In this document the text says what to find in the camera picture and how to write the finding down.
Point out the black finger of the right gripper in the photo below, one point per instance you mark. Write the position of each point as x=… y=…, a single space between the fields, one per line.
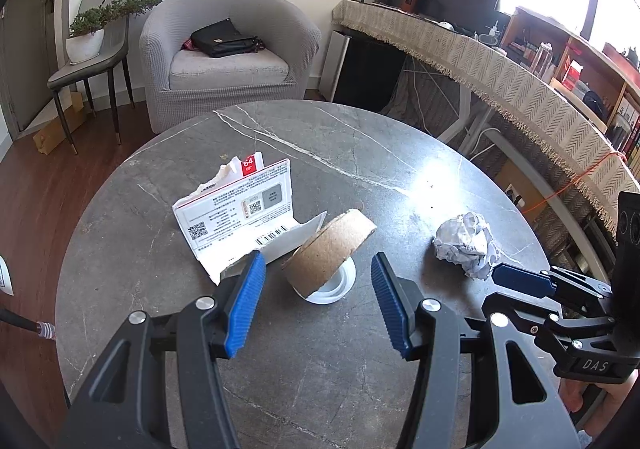
x=526 y=317

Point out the grey door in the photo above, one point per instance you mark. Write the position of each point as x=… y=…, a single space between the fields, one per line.
x=28 y=59

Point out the white paper ball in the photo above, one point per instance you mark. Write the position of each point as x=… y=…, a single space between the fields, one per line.
x=467 y=241

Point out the black handbag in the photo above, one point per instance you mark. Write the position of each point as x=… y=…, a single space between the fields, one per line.
x=222 y=39

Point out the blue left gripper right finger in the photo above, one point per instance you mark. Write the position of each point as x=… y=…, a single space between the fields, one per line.
x=395 y=298

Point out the wooden bookshelf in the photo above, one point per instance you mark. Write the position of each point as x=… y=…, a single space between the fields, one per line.
x=606 y=72

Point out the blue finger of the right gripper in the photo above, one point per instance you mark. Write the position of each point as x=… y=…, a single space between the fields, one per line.
x=523 y=281

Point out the potted green plant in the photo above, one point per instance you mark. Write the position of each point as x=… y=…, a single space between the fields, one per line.
x=88 y=27

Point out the brown cardboard tape roll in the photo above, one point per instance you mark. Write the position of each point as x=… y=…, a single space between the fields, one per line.
x=322 y=270

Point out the black monitor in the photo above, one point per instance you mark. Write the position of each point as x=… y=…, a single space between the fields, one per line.
x=473 y=15

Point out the white torn paper box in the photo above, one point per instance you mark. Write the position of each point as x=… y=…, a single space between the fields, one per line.
x=247 y=206

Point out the beige fringed tablecloth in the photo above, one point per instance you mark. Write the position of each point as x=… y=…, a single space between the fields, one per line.
x=539 y=112

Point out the grey side chair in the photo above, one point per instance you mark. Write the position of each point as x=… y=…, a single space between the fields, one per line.
x=106 y=51

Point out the cardboard box on floor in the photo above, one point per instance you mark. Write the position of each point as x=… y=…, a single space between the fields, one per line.
x=52 y=134

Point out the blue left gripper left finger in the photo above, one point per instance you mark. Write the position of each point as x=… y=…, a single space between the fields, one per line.
x=245 y=289

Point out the grey armchair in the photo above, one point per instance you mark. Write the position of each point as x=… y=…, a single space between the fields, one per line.
x=181 y=83

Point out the black table leg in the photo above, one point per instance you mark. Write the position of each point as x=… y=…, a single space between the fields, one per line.
x=43 y=329

